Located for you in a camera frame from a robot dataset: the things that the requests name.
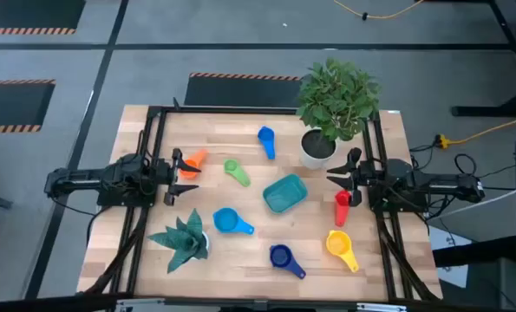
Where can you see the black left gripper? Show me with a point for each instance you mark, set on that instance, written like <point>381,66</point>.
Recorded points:
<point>176,177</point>

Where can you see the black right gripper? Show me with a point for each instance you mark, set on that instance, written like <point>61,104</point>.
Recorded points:
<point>361,180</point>

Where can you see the orange measuring cup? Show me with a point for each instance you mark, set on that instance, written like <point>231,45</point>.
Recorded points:
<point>198,158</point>

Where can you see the red measuring cup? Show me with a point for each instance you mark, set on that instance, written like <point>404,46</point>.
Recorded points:
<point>341,210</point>

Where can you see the green measuring cup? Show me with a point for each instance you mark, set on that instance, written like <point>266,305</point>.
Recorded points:
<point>231,166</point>

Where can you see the large light blue measuring cup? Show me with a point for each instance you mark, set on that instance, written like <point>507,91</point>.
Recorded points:
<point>226,220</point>

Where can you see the yellow measuring cup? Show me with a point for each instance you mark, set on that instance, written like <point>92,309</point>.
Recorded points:
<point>338,243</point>

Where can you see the small blue measuring cup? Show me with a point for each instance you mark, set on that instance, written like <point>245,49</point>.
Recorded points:
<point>266,136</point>

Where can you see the dark blue measuring cup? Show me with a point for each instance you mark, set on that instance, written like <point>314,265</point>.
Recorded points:
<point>280,256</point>

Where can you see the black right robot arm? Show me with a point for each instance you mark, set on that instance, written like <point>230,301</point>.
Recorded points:
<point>435,184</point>

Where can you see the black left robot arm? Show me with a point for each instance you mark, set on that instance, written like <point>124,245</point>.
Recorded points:
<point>80,180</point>

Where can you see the teal plastic basket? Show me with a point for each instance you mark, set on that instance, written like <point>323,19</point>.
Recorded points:
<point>285,193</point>

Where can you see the large white plant pot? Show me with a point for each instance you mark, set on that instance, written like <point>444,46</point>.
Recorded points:
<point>311,164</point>

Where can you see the spiky green succulent plant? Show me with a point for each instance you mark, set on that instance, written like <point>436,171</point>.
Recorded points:
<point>184,240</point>

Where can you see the small white plant pot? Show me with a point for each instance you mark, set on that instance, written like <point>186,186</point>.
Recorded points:
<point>206,242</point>

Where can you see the leafy green plant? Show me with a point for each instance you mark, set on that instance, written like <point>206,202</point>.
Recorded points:
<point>337,97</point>

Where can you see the black striped-edge floor mat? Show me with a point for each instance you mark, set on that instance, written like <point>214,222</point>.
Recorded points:
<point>10,104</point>
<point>240,93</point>
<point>28,13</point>

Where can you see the white floor sheet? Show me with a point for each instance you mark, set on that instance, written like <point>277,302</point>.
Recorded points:
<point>452,274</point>

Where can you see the black bench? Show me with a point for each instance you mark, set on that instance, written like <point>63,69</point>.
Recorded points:
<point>478,252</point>

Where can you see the black desk leg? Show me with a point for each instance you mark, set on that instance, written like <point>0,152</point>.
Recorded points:
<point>500,110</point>

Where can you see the black aluminium table frame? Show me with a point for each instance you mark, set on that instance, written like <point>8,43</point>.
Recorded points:
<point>240,110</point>

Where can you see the silver camera mount bar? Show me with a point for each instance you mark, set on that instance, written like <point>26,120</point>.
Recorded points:
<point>153,306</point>

